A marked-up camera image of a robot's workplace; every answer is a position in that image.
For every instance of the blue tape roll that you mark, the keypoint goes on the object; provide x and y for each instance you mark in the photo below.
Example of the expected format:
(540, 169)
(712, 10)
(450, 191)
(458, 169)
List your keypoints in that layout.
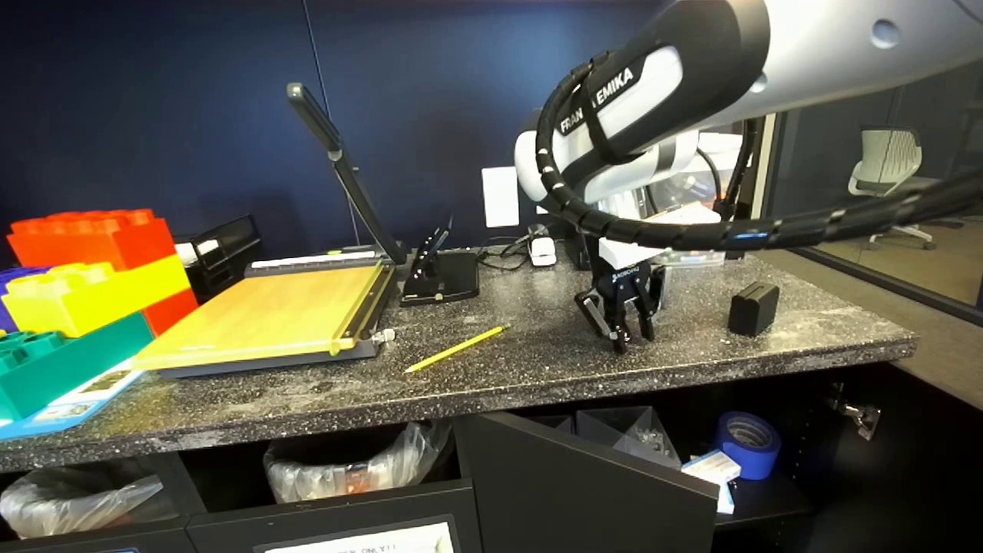
(752, 447)

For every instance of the black hole punch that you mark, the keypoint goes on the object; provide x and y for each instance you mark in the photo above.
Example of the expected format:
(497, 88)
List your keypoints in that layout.
(439, 274)

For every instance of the green toy brick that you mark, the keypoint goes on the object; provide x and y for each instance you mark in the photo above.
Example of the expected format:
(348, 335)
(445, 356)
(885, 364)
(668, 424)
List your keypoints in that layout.
(65, 364)

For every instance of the red toy brick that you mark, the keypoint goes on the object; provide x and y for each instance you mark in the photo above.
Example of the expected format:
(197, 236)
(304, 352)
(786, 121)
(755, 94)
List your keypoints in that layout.
(96, 248)

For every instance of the yellow pencil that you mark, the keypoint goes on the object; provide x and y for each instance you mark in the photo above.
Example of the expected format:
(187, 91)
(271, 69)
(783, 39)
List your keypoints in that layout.
(456, 347)

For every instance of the clear trash bag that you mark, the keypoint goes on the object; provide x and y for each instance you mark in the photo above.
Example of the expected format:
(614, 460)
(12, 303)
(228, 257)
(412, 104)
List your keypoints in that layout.
(354, 462)
(78, 500)

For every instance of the white power adapter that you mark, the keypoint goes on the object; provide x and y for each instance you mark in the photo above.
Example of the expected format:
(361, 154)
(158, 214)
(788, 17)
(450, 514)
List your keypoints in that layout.
(541, 254)

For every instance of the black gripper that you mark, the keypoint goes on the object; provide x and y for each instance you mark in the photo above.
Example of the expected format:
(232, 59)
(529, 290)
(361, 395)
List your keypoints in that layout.
(627, 278)

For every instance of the white wall outlet plate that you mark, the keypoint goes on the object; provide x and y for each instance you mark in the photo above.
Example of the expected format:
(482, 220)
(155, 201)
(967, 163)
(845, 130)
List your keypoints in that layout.
(503, 196)

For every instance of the purple toy brick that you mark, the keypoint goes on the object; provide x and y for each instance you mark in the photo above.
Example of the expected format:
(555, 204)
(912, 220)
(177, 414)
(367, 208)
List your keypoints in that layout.
(3, 295)

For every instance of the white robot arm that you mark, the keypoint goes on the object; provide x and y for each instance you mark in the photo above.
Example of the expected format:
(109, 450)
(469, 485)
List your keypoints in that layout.
(717, 71)

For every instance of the light blue booklet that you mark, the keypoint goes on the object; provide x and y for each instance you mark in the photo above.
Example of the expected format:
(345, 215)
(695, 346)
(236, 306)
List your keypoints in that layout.
(73, 402)

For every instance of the black cabinet door with hinge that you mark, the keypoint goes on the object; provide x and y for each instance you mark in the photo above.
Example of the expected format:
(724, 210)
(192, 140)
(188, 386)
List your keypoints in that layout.
(900, 462)

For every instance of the black device with white label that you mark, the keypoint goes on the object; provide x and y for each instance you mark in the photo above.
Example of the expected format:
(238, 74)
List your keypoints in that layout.
(219, 254)

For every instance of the clear plastic bag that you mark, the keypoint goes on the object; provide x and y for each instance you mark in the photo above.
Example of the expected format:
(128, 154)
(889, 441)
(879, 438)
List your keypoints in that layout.
(631, 433)

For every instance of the white label sheet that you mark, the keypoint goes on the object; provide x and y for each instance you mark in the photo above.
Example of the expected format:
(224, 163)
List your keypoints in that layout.
(357, 538)

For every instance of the yellow toy brick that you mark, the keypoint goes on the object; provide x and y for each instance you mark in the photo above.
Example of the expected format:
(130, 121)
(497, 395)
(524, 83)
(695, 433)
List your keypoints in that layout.
(92, 295)

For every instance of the small black box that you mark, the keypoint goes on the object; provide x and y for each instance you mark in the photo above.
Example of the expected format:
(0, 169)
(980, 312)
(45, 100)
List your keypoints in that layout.
(755, 307)

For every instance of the white office chair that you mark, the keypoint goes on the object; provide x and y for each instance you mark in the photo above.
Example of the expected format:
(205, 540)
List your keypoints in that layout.
(889, 169)

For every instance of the small white box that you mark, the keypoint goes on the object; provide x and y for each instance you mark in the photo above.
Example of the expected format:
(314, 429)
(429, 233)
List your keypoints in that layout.
(712, 481)

